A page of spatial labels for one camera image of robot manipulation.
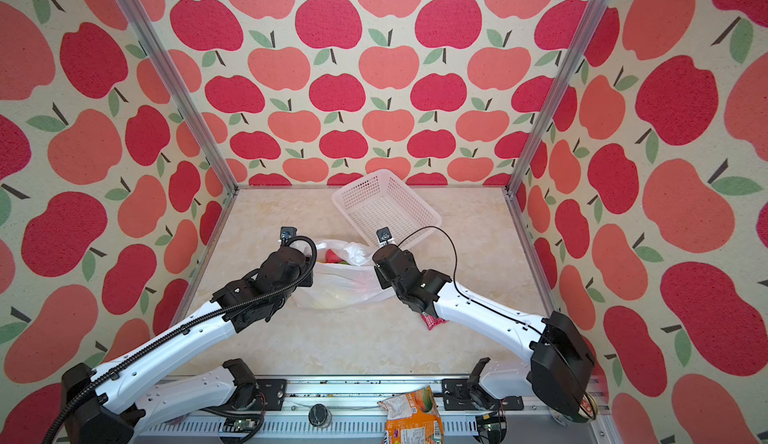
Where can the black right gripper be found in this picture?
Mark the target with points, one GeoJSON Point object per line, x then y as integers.
{"type": "Point", "coordinates": [381, 284]}

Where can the white plastic bag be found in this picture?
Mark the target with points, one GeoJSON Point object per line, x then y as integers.
{"type": "Point", "coordinates": [338, 286]}

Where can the red toy apple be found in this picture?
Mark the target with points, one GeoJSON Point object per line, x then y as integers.
{"type": "Point", "coordinates": [332, 258]}

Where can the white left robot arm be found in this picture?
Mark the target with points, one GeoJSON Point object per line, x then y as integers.
{"type": "Point", "coordinates": [123, 398]}

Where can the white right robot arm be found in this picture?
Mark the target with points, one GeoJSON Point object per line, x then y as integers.
{"type": "Point", "coordinates": [560, 362]}

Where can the orange snack bag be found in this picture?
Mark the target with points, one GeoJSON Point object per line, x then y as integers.
{"type": "Point", "coordinates": [413, 418]}

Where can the pink snack packet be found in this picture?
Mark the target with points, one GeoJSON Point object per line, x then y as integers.
{"type": "Point", "coordinates": [431, 322]}

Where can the white plastic mesh basket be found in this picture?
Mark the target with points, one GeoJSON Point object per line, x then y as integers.
{"type": "Point", "coordinates": [381, 199]}

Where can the black round knob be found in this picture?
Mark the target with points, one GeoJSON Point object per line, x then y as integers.
{"type": "Point", "coordinates": [319, 416]}

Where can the green drink can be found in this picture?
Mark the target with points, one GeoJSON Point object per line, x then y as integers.
{"type": "Point", "coordinates": [588, 411]}

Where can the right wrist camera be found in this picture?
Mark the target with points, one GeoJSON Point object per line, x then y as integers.
{"type": "Point", "coordinates": [384, 237]}

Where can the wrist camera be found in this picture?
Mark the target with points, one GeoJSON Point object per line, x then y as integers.
{"type": "Point", "coordinates": [287, 235]}
{"type": "Point", "coordinates": [384, 237]}

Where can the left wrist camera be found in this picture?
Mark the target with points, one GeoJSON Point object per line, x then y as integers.
{"type": "Point", "coordinates": [287, 235]}

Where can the aluminium front rail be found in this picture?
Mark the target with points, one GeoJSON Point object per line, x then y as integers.
{"type": "Point", "coordinates": [356, 416]}

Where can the aluminium frame post right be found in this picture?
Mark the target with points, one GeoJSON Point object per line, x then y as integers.
{"type": "Point", "coordinates": [573, 57]}

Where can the aluminium frame post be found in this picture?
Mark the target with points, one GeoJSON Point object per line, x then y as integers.
{"type": "Point", "coordinates": [174, 83]}
{"type": "Point", "coordinates": [573, 57]}

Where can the aluminium frame post left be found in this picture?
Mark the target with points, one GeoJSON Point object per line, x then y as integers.
{"type": "Point", "coordinates": [174, 83]}

